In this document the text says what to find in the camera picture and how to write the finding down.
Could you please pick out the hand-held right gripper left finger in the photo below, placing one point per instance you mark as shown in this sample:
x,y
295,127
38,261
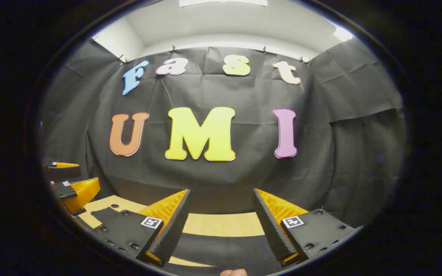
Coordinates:
x,y
175,226

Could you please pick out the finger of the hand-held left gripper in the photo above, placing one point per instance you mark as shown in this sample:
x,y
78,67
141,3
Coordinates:
x,y
84,191
61,173

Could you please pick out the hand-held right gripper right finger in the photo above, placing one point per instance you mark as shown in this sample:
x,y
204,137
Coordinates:
x,y
269,226

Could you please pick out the dark grey jeans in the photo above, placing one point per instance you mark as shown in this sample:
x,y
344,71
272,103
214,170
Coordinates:
x,y
221,251

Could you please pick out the black backdrop cloth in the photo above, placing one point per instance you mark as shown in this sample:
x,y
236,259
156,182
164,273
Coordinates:
x,y
253,126

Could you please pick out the ceiling light panel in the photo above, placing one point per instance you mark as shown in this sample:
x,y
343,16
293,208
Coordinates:
x,y
343,33
223,2

